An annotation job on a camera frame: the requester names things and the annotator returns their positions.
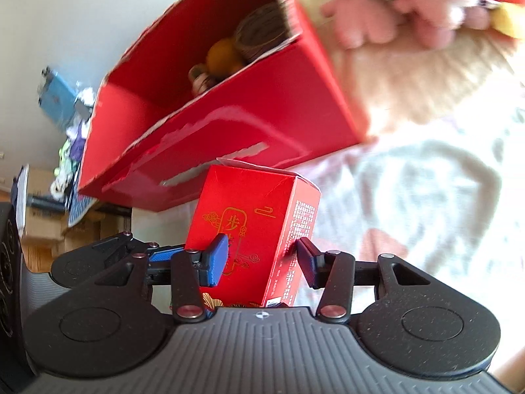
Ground small red gift box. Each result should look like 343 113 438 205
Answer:
185 163 321 308

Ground fabric doll with loop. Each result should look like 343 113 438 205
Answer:
188 64 217 96

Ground orange wooden gourd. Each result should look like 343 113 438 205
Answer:
205 38 246 81

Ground printed packing tape roll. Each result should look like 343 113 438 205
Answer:
234 3 288 62

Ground cardboard boxes pile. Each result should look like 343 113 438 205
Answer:
17 165 131 255

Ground large red cardboard box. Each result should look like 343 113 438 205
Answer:
78 0 369 211

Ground blue paper bag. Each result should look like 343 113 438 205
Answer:
38 67 77 132

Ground pink plush bunnies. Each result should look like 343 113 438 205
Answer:
322 0 490 49

